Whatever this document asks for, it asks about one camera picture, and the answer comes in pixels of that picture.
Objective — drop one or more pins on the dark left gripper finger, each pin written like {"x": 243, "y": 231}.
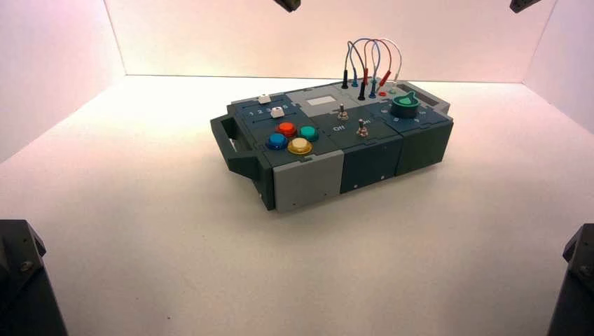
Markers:
{"x": 288, "y": 4}

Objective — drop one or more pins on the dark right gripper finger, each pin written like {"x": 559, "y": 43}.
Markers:
{"x": 523, "y": 4}

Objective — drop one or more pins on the dark teal grey control box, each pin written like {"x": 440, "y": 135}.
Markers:
{"x": 366, "y": 157}

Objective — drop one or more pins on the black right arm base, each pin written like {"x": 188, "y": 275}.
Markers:
{"x": 577, "y": 287}

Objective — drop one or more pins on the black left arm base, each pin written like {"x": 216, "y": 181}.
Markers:
{"x": 23, "y": 287}

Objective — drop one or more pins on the white slider knob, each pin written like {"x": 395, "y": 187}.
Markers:
{"x": 264, "y": 98}
{"x": 277, "y": 112}

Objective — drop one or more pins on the red push button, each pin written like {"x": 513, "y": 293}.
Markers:
{"x": 286, "y": 129}

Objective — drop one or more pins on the green push button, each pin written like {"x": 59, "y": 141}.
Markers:
{"x": 308, "y": 133}

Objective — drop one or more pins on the blue push button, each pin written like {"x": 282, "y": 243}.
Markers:
{"x": 277, "y": 141}

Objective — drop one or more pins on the yellow push button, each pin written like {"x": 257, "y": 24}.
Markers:
{"x": 300, "y": 146}

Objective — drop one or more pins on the green rotary knob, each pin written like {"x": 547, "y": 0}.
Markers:
{"x": 403, "y": 109}

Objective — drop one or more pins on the silver toggle switch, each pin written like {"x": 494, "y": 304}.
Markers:
{"x": 342, "y": 112}
{"x": 362, "y": 130}

